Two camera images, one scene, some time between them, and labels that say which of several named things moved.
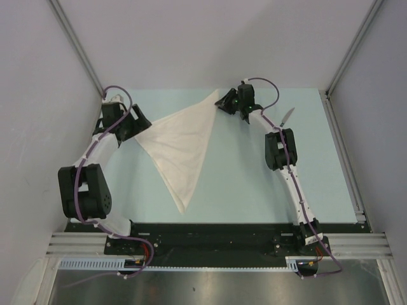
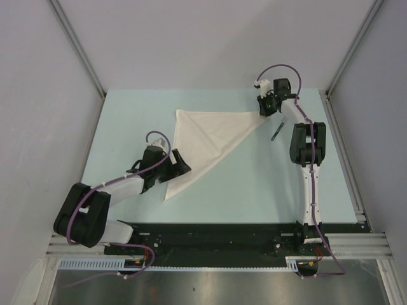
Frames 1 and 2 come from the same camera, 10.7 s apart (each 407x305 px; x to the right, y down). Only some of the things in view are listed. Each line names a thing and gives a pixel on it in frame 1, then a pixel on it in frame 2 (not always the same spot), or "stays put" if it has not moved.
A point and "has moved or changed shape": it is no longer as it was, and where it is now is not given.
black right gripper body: x=240 y=105 to x=268 y=103
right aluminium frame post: x=372 y=12 stays put
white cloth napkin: x=179 y=140 has moved or changed shape
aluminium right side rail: x=357 y=203 stays put
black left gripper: x=139 y=124 to x=179 y=168
